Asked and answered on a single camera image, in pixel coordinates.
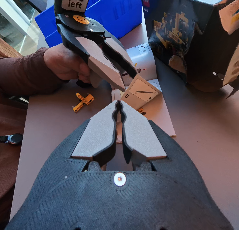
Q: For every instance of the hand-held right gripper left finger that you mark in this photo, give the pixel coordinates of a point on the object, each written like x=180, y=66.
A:
x=97, y=136

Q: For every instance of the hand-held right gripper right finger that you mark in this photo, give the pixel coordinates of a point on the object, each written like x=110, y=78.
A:
x=141, y=138

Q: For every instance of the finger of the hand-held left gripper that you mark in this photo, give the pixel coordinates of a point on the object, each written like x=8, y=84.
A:
x=100, y=65
x=119, y=50

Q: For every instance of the white instruction booklet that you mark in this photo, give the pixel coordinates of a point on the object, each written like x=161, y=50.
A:
x=164, y=121

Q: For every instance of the person's left forearm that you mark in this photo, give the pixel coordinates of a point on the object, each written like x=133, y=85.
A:
x=22, y=73

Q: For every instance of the yellow lego beam assembly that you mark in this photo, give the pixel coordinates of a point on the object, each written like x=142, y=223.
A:
x=84, y=101

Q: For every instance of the torn dark cardboard lego box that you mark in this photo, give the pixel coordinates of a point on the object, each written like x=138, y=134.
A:
x=168, y=37

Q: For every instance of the person's left hand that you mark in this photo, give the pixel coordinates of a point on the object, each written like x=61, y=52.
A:
x=61, y=63

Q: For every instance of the blue plastic bin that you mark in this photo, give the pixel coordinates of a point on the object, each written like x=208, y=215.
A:
x=115, y=11

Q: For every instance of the black railing bar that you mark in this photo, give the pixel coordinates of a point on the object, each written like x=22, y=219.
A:
x=33, y=1

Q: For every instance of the wooden ledge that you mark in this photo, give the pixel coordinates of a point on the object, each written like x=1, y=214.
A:
x=9, y=48

